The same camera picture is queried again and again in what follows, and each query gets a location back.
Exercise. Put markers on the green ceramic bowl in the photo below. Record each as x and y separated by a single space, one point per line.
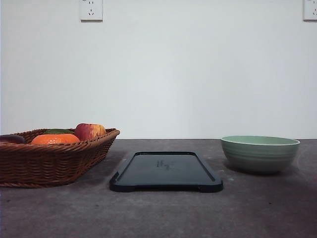
259 153

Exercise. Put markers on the brown wicker basket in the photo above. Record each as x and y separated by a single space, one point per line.
34 165

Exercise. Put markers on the black rectangular tray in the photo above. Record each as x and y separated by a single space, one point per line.
166 171

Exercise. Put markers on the red yellow apple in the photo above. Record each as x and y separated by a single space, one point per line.
88 131

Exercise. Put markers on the dark green avocado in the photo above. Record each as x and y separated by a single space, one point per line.
58 131

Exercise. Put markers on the orange tangerine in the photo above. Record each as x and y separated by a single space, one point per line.
46 139

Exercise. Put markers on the dark purple eggplant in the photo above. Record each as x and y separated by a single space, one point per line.
12 138

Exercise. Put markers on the white wall socket left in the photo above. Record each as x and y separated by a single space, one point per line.
91 11

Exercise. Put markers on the white wall socket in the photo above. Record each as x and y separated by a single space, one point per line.
310 11
91 11

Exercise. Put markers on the white wall socket right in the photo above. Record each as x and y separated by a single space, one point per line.
310 11

